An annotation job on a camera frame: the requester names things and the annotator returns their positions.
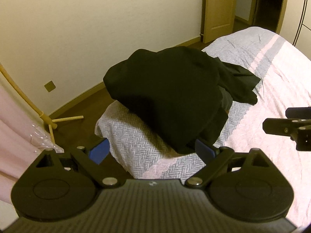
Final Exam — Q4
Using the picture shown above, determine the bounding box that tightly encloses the black zip fleece jacket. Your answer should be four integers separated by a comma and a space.
103, 46, 260, 154

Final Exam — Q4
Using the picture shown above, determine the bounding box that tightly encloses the wooden clothes rack stand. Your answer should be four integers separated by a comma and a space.
0, 64, 84, 144

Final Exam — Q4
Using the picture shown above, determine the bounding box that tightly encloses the pink grey bedspread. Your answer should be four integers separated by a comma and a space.
94, 26, 311, 226

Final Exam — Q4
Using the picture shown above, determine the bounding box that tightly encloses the cream wardrobe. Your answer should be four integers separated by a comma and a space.
279, 0, 310, 58

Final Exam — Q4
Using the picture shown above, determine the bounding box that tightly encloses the wooden door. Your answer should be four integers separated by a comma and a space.
203, 0, 236, 43

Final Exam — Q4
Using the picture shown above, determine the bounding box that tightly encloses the wall socket plate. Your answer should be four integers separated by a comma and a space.
44, 81, 56, 92

